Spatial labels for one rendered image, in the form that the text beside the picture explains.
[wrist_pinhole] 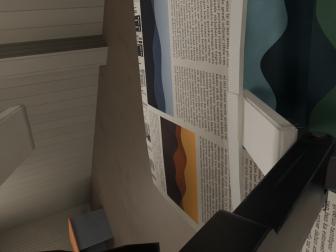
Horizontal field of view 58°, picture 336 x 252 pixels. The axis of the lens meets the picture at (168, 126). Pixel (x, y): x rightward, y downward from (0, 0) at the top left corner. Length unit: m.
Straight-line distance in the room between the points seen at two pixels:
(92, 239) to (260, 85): 6.47
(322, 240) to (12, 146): 0.17
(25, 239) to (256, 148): 8.27
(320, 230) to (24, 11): 3.64
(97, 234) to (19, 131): 6.46
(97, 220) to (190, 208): 6.44
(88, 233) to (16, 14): 4.41
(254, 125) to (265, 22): 0.06
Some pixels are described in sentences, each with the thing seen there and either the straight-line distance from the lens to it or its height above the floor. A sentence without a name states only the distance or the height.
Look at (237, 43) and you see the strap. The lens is 0.17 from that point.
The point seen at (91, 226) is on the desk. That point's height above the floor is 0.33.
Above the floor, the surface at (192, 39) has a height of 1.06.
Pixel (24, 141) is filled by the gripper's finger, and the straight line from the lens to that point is 0.20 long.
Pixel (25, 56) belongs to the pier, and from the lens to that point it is 3.78.
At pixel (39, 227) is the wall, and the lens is 8.43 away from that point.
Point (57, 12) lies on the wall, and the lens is 3.79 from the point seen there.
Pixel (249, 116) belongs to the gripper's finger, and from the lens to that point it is 0.16.
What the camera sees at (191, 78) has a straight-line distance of 0.24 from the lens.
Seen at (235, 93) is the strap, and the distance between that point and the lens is 0.17.
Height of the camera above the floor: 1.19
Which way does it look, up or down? 26 degrees down
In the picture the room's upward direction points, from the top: 104 degrees counter-clockwise
